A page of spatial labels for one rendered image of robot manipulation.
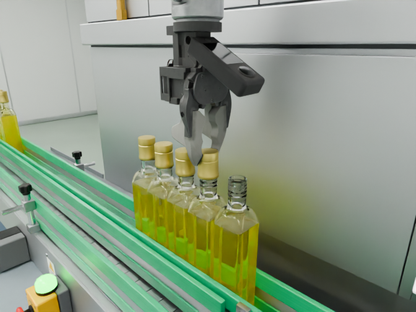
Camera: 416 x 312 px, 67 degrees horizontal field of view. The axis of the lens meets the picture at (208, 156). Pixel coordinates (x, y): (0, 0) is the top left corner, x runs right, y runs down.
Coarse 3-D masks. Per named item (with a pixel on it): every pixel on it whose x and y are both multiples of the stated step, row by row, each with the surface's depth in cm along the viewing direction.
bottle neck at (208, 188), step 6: (204, 180) 51; (210, 180) 51; (216, 180) 52; (204, 186) 51; (210, 186) 51; (216, 186) 52; (204, 192) 52; (210, 192) 52; (216, 192) 53; (204, 198) 52; (210, 198) 52
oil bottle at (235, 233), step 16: (224, 208) 50; (224, 224) 49; (240, 224) 47; (256, 224) 50; (224, 240) 50; (240, 240) 48; (256, 240) 51; (224, 256) 51; (240, 256) 49; (256, 256) 53; (224, 272) 52; (240, 272) 50; (240, 288) 51
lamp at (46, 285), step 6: (42, 276) 70; (48, 276) 70; (54, 276) 71; (36, 282) 68; (42, 282) 68; (48, 282) 68; (54, 282) 69; (36, 288) 68; (42, 288) 67; (48, 288) 68; (54, 288) 69; (42, 294) 68; (48, 294) 68
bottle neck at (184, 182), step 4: (180, 176) 55; (188, 176) 55; (192, 176) 56; (180, 180) 56; (184, 180) 55; (188, 180) 56; (192, 180) 56; (180, 184) 56; (184, 184) 56; (188, 184) 56; (192, 184) 56; (184, 188) 56; (188, 188) 56
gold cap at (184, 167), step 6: (180, 150) 55; (186, 150) 55; (180, 156) 54; (186, 156) 54; (180, 162) 54; (186, 162) 54; (180, 168) 55; (186, 168) 55; (192, 168) 55; (180, 174) 55; (186, 174) 55; (192, 174) 55
